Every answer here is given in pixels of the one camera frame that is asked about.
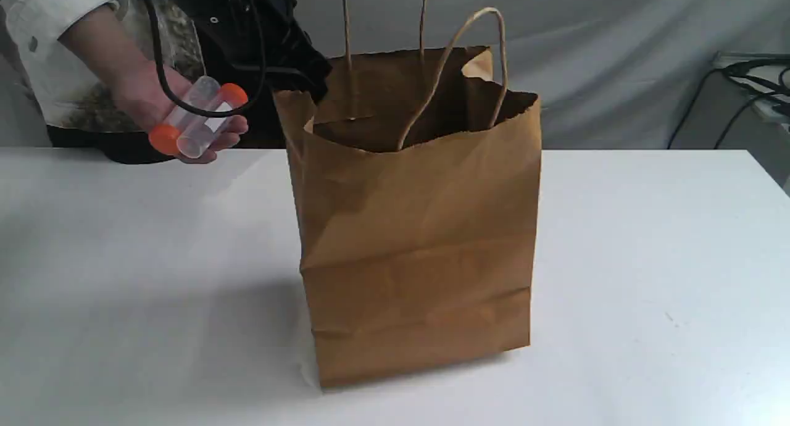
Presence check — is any grey side shelf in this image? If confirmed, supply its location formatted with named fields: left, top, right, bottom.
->
left=667, top=52, right=789, bottom=193

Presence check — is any person's right forearm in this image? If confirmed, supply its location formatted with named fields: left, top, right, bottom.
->
left=59, top=5, right=149, bottom=87

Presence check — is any white backdrop cloth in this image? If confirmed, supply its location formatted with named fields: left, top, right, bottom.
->
left=0, top=0, right=790, bottom=150

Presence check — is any black cable bundle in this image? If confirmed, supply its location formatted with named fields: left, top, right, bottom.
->
left=667, top=59, right=790, bottom=150

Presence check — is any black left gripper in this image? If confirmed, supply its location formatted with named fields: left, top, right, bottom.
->
left=204, top=0, right=332, bottom=102

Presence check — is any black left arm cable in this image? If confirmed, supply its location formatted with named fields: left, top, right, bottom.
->
left=137, top=0, right=309, bottom=118

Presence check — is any brown paper bag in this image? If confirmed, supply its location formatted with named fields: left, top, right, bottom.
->
left=274, top=7, right=542, bottom=389

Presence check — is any person's right hand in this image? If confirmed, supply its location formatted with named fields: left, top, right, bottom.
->
left=106, top=60, right=249, bottom=164

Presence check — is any person in camouflage shirt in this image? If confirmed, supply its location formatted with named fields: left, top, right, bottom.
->
left=0, top=0, right=291, bottom=165

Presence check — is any clear tube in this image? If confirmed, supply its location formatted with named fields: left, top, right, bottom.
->
left=148, top=75, right=248, bottom=159

